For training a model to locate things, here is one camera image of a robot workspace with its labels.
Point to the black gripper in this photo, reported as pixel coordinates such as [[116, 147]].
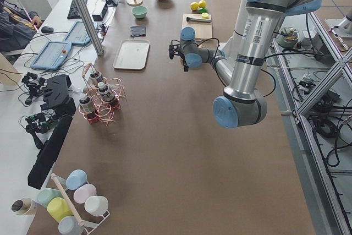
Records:
[[186, 66]]

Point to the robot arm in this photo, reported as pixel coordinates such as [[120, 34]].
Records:
[[241, 103]]

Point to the cream rabbit tray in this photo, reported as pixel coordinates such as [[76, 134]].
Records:
[[132, 55]]

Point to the yellow lemon near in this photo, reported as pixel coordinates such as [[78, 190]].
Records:
[[194, 6]]

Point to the yellow lemon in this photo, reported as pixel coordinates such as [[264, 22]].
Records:
[[194, 6], [202, 4]]

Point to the yellow lemon far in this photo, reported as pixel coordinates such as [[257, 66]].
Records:
[[202, 4]]

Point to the bamboo cutting board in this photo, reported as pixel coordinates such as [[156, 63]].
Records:
[[203, 30]]

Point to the half lemon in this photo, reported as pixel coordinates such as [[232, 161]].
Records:
[[205, 15]]

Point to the green bowl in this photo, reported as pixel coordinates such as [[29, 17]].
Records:
[[139, 12]]

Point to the grey folded cloth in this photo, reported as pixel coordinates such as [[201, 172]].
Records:
[[137, 30]]

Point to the tea bottle front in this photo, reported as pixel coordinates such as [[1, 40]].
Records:
[[105, 92]]

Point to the tea bottle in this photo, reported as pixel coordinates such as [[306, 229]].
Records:
[[105, 92], [86, 104], [96, 78]]

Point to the tea bottle back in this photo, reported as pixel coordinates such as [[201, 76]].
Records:
[[96, 78]]

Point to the blue teach pendant far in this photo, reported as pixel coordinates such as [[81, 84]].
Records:
[[77, 35]]

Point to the blue teach pendant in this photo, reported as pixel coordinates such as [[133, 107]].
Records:
[[77, 35], [52, 56]]

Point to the blue teach pendant near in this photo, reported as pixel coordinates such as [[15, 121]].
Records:
[[52, 56]]

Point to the black computer mouse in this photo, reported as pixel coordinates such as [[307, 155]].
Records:
[[47, 29]]

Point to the blue cup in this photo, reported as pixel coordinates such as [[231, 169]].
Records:
[[76, 179]]

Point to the white cup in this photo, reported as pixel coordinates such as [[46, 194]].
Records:
[[96, 205]]

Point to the pink cup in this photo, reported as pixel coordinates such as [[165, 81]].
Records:
[[84, 192]]

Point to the person at desk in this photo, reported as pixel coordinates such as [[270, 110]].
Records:
[[17, 26]]

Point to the white cup rack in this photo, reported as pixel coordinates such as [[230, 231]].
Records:
[[84, 219]]

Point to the yellow cup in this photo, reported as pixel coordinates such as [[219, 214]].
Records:
[[58, 208]]

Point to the green cup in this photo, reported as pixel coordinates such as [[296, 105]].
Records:
[[46, 195]]

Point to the grey-blue cup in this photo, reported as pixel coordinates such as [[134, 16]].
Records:
[[69, 226]]

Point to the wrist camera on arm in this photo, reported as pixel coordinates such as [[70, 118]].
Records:
[[174, 49]]

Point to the copper wire bottle rack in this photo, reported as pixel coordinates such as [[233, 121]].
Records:
[[103, 111]]

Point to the aluminium frame post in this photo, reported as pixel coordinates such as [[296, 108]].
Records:
[[86, 19]]

